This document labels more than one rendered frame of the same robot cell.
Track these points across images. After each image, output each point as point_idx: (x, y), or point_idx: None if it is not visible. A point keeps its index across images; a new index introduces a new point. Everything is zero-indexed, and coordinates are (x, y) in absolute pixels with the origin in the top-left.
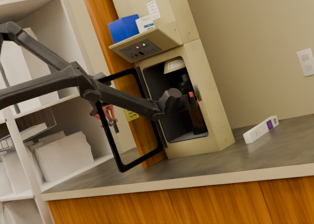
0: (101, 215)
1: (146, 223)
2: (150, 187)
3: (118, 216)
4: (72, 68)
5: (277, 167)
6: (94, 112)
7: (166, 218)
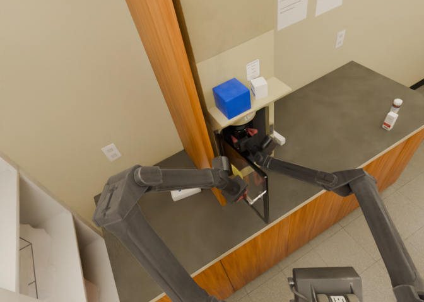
0: (213, 265)
1: (261, 238)
2: (288, 214)
3: (233, 253)
4: (369, 178)
5: (379, 153)
6: (237, 198)
7: (281, 223)
